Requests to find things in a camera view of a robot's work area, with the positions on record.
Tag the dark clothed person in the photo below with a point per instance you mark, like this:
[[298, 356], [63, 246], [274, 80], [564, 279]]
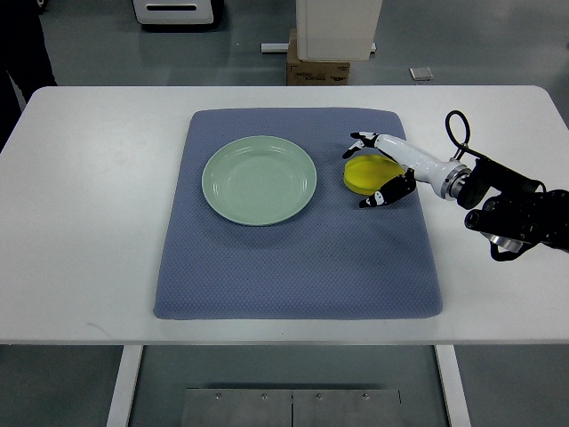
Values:
[[25, 63]]

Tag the white bin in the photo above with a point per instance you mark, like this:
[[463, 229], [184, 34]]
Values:
[[336, 30]]

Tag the brown cardboard box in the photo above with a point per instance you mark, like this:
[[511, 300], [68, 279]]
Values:
[[303, 72]]

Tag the white left table leg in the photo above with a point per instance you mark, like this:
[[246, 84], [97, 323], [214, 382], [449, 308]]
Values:
[[125, 385]]

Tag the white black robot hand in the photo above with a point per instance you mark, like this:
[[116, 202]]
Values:
[[445, 178]]

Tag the white black machine base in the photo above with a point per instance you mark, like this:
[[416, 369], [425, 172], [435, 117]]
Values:
[[173, 12]]

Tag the white right table leg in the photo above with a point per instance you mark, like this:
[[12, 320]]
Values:
[[450, 377]]

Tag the yellow starfruit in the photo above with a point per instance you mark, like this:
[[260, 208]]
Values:
[[367, 173]]

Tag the small grey floor pad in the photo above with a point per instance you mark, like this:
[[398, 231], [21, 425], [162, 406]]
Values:
[[422, 74]]

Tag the white table leg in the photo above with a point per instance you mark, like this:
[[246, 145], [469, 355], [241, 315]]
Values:
[[125, 385], [450, 377]]

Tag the metal floor plate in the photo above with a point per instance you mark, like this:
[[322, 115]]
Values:
[[300, 407]]

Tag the blue grey quilted mat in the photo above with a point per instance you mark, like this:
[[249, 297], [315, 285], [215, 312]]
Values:
[[332, 260]]

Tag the light green plate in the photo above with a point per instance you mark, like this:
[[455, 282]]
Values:
[[259, 180]]

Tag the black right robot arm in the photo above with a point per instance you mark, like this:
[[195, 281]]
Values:
[[515, 213]]

